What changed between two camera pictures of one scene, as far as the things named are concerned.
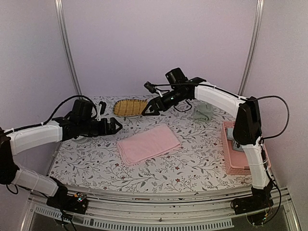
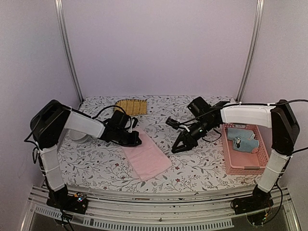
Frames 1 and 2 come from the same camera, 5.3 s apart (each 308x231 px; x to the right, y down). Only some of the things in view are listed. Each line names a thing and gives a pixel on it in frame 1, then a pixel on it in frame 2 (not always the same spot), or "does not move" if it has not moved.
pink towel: [145, 146] to [147, 159]
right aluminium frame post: [252, 48] does not move
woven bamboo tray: [127, 108] does not move
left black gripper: [105, 130] to [134, 142]
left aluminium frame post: [60, 12] does not move
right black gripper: [153, 103] to [188, 140]
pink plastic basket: [235, 161] does not move
